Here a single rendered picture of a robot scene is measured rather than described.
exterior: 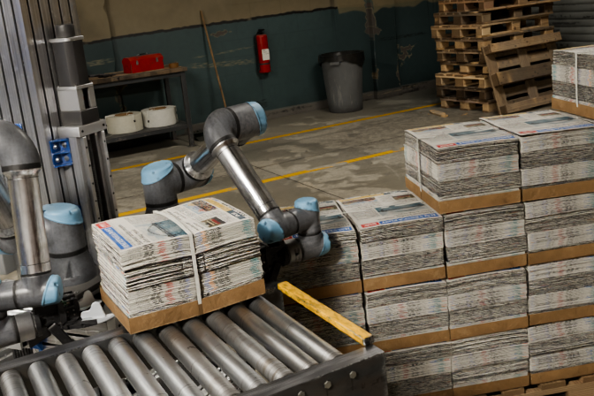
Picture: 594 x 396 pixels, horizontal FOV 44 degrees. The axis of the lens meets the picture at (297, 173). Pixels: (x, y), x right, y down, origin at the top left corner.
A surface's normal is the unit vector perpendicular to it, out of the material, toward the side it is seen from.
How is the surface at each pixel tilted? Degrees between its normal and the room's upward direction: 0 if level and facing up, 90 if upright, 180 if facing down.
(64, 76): 90
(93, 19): 90
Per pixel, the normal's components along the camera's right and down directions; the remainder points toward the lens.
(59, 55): -0.42, 0.26
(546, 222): 0.16, 0.22
